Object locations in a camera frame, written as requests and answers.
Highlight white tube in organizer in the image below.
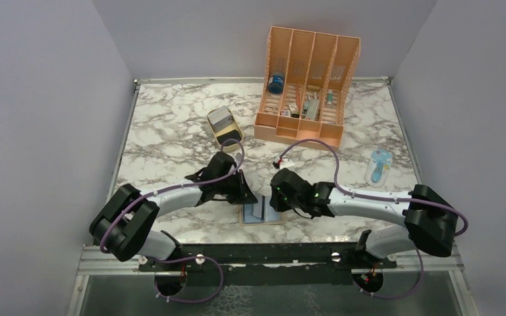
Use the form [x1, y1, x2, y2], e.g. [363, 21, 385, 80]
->
[326, 89, 333, 107]

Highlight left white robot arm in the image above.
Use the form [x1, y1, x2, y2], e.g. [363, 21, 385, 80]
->
[89, 151, 258, 271]

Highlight white card stack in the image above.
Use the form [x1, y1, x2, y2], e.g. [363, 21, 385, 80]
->
[207, 106, 235, 133]

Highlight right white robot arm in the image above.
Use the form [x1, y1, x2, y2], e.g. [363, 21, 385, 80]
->
[269, 169, 458, 268]

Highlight small items in organizer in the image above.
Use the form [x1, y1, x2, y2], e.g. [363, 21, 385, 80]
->
[280, 90, 318, 120]

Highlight blue round jar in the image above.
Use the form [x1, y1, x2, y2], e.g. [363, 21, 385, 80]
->
[267, 72, 285, 95]

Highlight blue packaged item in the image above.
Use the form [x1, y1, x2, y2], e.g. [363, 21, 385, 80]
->
[365, 149, 393, 188]

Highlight beige leather card holder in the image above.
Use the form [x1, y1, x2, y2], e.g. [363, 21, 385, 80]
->
[239, 196, 287, 226]

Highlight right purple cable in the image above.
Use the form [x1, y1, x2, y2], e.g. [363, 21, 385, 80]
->
[272, 138, 470, 237]

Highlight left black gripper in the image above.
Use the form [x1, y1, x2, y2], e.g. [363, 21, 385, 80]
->
[215, 169, 258, 205]

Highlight orange plastic desk organizer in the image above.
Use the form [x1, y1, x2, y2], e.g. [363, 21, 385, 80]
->
[254, 26, 361, 149]

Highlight beige tray with cards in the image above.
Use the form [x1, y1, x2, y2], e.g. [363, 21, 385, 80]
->
[206, 106, 242, 146]

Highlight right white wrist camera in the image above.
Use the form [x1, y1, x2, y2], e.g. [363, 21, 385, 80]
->
[279, 158, 295, 169]

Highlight black mounting base rail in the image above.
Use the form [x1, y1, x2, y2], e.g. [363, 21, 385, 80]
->
[78, 242, 463, 286]

